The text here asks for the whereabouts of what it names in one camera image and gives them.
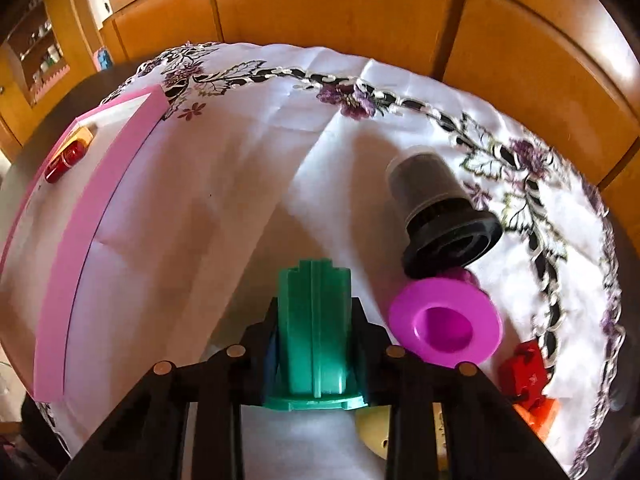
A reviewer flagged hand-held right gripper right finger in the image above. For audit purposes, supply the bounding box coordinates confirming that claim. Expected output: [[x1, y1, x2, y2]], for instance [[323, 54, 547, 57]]
[[351, 296, 571, 480]]

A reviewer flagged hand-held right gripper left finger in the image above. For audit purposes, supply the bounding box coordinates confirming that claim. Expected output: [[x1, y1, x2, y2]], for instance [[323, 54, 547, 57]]
[[60, 296, 279, 480]]

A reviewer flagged green ribbed plastic piece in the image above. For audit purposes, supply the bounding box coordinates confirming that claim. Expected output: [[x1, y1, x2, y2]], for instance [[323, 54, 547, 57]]
[[263, 258, 370, 412]]

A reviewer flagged magenta flanged plastic cup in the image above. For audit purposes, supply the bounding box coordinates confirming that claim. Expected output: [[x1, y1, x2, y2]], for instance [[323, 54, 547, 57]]
[[389, 267, 503, 367]]

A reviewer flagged orange plastic piece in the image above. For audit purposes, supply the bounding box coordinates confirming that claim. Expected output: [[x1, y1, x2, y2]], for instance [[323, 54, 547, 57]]
[[515, 397, 562, 438]]

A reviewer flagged pink tray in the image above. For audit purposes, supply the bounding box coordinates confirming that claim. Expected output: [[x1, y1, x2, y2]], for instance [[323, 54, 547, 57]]
[[0, 85, 171, 403]]

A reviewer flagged pale yellow plastic disc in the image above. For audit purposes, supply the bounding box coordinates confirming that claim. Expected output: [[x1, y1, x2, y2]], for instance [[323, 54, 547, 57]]
[[355, 402, 448, 472]]

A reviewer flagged red toy block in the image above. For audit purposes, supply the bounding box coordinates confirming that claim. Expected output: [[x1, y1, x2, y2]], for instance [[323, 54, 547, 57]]
[[497, 340, 546, 406]]

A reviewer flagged black mesh filter cup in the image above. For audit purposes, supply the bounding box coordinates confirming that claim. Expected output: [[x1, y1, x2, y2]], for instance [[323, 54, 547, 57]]
[[385, 145, 503, 281]]

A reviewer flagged white embroidered floral tablecloth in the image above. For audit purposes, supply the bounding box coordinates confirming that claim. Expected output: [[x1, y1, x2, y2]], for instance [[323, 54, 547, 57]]
[[0, 40, 626, 480]]

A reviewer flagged wooden panelled wardrobe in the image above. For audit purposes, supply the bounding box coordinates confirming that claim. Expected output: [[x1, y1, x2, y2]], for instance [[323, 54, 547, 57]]
[[0, 0, 640, 201]]

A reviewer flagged wooden glass-door cabinet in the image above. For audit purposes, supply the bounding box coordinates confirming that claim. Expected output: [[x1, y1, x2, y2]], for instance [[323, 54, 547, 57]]
[[0, 0, 76, 111]]

